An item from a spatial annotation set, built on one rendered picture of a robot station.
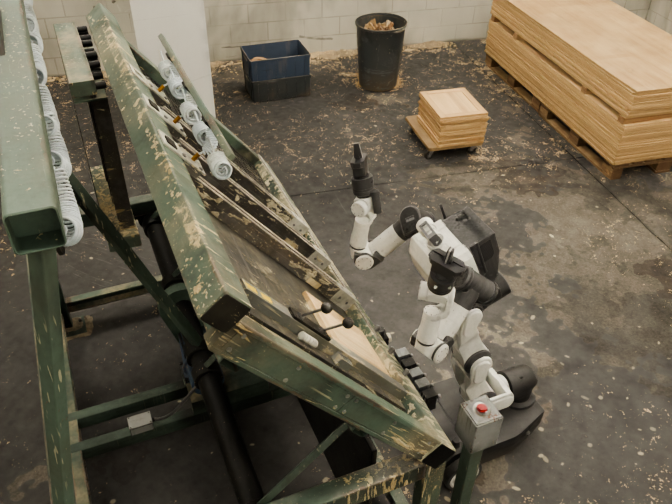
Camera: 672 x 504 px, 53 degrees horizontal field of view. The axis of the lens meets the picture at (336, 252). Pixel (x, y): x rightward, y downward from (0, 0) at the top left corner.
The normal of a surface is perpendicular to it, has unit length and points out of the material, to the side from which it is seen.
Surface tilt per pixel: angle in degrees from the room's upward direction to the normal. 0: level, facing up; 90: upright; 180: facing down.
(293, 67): 90
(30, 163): 0
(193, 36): 90
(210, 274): 39
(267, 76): 90
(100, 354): 0
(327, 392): 90
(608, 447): 0
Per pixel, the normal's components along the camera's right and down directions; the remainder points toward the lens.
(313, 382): 0.39, 0.58
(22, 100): 0.02, -0.78
